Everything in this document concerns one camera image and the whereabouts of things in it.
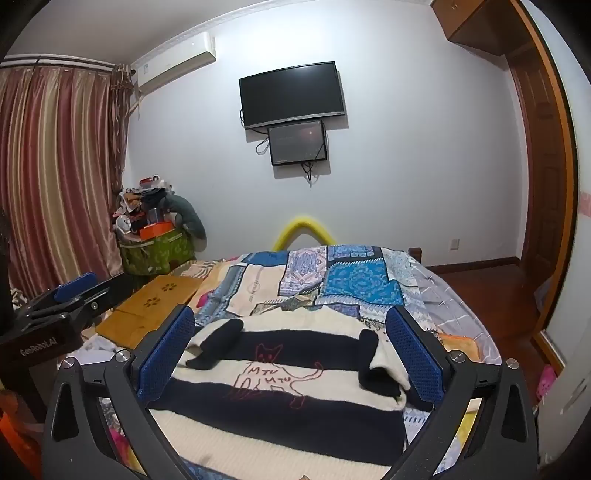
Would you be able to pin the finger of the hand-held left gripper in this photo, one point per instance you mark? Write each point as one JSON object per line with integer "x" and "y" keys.
{"x": 108, "y": 295}
{"x": 76, "y": 284}

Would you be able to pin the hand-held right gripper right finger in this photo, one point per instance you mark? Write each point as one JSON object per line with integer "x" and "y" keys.
{"x": 415, "y": 355}

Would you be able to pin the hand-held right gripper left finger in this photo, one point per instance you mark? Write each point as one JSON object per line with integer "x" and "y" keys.
{"x": 166, "y": 355}

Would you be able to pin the navy and cream striped sweater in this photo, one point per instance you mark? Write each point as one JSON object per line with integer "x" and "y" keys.
{"x": 295, "y": 415}

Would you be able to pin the wooden lap desk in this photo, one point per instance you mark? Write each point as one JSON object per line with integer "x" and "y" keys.
{"x": 147, "y": 300}

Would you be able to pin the orange and yellow fleece blanket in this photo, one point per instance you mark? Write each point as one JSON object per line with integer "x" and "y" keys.
{"x": 461, "y": 346}

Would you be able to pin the orange box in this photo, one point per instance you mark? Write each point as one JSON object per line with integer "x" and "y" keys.
{"x": 157, "y": 229}

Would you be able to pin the orange object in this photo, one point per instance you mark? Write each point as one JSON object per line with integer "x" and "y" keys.
{"x": 11, "y": 434}

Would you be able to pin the pile of clutter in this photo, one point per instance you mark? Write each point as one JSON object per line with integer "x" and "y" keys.
{"x": 134, "y": 203}

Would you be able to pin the blue patchwork quilt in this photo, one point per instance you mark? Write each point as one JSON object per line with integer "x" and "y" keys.
{"x": 351, "y": 281}

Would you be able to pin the grey plush toy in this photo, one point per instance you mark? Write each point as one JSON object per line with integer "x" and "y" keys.
{"x": 184, "y": 210}

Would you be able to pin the red striped curtain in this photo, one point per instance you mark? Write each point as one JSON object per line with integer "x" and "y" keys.
{"x": 55, "y": 161}

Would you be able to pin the pink slipper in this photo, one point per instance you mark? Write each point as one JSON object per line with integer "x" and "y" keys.
{"x": 546, "y": 383}

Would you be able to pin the white wardrobe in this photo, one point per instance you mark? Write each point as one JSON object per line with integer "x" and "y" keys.
{"x": 570, "y": 392}

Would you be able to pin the yellow foam tube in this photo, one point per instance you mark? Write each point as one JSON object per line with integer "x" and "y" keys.
{"x": 300, "y": 224}

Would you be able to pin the brown wooden door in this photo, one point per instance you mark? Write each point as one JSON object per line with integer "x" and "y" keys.
{"x": 540, "y": 161}

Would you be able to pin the white air conditioner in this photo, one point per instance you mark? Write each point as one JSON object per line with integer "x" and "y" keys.
{"x": 175, "y": 62}

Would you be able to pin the small black monitor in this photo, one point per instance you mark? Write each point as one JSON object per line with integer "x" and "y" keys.
{"x": 298, "y": 143}

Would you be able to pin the wooden overhead cabinet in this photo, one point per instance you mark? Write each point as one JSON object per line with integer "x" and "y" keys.
{"x": 475, "y": 23}

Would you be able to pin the dark wooden bed post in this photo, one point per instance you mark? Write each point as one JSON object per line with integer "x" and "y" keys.
{"x": 415, "y": 254}

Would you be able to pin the white wall socket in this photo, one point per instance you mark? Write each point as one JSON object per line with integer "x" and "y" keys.
{"x": 455, "y": 244}

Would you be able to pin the wooden door frame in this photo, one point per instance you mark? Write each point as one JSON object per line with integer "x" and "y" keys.
{"x": 561, "y": 138}

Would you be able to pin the black wall television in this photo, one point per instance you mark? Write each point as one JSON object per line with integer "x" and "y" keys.
{"x": 291, "y": 94}

